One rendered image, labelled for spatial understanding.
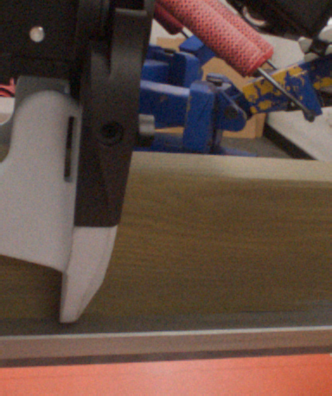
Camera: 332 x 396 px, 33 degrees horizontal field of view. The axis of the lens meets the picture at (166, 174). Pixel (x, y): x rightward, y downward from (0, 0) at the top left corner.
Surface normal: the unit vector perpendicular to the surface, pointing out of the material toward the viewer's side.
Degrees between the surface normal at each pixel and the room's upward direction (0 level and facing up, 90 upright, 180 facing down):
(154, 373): 0
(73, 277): 104
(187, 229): 89
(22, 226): 84
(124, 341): 89
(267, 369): 0
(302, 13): 89
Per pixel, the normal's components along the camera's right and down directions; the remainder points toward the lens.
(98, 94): 0.25, 0.18
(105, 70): 0.26, -0.23
